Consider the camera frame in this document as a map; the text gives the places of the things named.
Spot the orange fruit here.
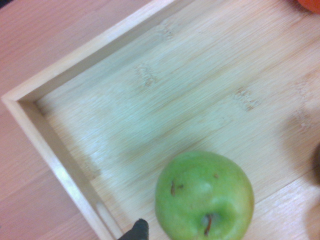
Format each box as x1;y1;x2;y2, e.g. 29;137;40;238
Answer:
296;0;320;15

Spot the green apple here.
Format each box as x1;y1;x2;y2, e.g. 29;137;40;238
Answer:
154;150;255;240

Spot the light wooden tray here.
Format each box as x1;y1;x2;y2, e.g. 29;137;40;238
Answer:
1;0;320;240

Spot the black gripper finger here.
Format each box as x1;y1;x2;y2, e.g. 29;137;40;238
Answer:
121;218;150;240

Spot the black toy fruit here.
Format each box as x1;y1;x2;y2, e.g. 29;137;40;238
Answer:
312;144;320;186

